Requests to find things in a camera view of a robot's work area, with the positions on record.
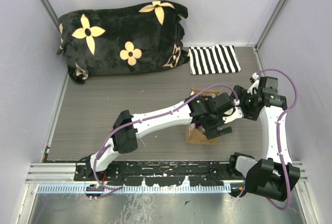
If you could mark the purple Fanta can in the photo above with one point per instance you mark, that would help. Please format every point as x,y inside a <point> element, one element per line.
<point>198,124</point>

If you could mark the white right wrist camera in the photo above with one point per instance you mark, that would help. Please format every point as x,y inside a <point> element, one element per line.
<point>254,84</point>

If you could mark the black mounting rail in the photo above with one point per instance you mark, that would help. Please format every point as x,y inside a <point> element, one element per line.
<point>168,173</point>

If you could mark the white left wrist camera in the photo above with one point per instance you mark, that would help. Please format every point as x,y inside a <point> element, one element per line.
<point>232,115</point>

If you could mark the white slotted cable duct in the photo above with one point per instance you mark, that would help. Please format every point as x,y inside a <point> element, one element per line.
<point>86,188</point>

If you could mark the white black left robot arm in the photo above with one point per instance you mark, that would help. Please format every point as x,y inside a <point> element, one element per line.
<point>210,112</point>

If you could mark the brown canvas tote bag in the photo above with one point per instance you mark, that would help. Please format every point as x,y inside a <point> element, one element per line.
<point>197,136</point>

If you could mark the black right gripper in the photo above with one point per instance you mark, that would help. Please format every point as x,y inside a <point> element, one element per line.
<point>240,95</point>

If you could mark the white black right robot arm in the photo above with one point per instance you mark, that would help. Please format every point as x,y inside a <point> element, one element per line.
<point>274,175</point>

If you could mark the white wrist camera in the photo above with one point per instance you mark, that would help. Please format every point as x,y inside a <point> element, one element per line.
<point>254,84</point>
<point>232,115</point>

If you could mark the black floral plush blanket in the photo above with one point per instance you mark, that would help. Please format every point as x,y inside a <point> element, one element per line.
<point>138,39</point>

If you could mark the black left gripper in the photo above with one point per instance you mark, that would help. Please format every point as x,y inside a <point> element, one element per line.
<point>211,131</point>

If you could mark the black white striped cloth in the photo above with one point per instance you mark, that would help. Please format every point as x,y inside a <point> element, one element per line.
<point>217,59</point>

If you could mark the silver blue Red Bull can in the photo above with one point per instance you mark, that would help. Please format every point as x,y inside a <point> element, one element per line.
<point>211,95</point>

